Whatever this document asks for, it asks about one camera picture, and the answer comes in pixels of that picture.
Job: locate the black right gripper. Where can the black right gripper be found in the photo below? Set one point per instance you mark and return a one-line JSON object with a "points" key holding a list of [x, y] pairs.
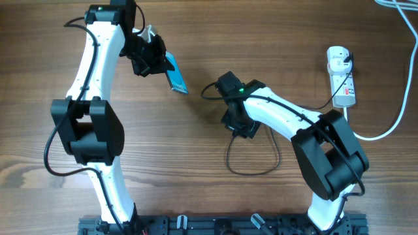
{"points": [[249, 131]]}

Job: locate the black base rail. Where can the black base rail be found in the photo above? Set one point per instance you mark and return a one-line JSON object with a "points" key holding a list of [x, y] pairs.
{"points": [[282, 224]]}

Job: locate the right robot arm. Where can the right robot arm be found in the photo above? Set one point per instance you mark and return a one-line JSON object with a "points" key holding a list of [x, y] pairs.
{"points": [[329, 155]]}

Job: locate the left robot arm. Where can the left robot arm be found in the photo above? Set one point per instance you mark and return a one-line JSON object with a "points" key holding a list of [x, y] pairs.
{"points": [[88, 127]]}

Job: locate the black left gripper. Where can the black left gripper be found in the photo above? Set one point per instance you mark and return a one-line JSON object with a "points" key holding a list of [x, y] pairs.
{"points": [[157, 64]]}

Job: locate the blue screen smartphone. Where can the blue screen smartphone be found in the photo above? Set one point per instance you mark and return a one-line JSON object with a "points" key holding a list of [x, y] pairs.
{"points": [[174, 77]]}

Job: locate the white power strip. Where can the white power strip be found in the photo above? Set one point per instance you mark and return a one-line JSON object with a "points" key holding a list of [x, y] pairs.
{"points": [[342, 85]]}

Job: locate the white charger plug adapter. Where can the white charger plug adapter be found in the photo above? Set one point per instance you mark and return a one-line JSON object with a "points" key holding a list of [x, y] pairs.
{"points": [[337, 66]]}

